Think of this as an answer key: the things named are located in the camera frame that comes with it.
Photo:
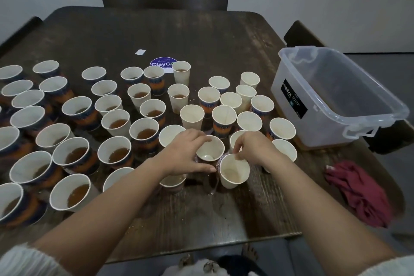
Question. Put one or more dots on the person's right hand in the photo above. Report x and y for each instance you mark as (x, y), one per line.
(255, 146)

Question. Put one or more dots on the person's left hand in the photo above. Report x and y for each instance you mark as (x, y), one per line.
(181, 153)

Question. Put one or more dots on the white paper cup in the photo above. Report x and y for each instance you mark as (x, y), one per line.
(246, 93)
(234, 172)
(249, 78)
(210, 149)

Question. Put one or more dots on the clear plastic storage bin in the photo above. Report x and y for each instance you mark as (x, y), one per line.
(310, 124)

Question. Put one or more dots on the group of paper cups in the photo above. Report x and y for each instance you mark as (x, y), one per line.
(116, 149)

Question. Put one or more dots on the person's right forearm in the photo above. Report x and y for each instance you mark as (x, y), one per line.
(310, 214)

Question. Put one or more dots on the person's left forearm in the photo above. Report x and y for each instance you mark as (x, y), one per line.
(97, 221)

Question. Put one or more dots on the person's right foot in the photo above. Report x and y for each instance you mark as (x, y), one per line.
(249, 251)

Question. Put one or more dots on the round blue sticker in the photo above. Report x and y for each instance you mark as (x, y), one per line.
(162, 62)

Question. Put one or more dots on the small white paper label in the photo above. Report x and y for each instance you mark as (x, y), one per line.
(140, 52)

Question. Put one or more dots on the dark red cloth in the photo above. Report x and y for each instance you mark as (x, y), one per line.
(359, 188)

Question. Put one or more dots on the dark wooden chair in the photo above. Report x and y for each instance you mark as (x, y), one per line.
(162, 1)
(299, 34)

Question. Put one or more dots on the dark wooden table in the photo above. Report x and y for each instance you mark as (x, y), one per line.
(194, 33)

